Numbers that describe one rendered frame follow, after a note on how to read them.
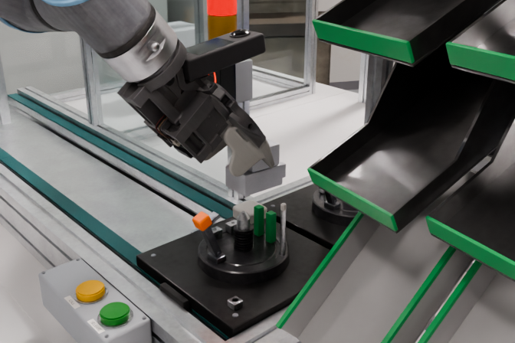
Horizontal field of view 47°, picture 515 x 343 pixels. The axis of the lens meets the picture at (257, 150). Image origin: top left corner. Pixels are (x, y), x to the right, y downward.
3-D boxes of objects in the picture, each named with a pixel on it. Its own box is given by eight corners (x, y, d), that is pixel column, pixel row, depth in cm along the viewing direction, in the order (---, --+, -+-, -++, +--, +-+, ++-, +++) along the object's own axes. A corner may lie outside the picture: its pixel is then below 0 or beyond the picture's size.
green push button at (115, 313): (109, 335, 78) (108, 323, 77) (95, 321, 81) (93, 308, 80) (136, 322, 81) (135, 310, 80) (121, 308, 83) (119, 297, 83)
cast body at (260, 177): (244, 197, 76) (244, 145, 73) (224, 186, 79) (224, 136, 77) (293, 181, 81) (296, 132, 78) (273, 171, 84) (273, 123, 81)
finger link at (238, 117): (244, 145, 74) (198, 99, 70) (253, 134, 75) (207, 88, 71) (264, 151, 70) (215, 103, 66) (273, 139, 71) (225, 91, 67)
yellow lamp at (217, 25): (220, 47, 99) (219, 17, 97) (201, 43, 102) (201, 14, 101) (243, 43, 102) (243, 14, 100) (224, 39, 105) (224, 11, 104)
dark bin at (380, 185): (396, 234, 56) (376, 177, 52) (313, 184, 66) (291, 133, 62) (580, 76, 64) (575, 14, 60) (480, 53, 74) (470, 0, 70)
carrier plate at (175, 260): (233, 341, 77) (233, 328, 77) (136, 266, 94) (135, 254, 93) (353, 272, 92) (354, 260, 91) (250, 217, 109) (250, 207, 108)
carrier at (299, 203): (359, 269, 93) (365, 197, 89) (257, 215, 110) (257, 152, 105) (444, 220, 108) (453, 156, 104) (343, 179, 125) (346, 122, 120)
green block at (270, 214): (270, 243, 93) (270, 215, 91) (265, 240, 93) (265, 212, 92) (276, 241, 93) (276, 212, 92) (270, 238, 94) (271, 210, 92)
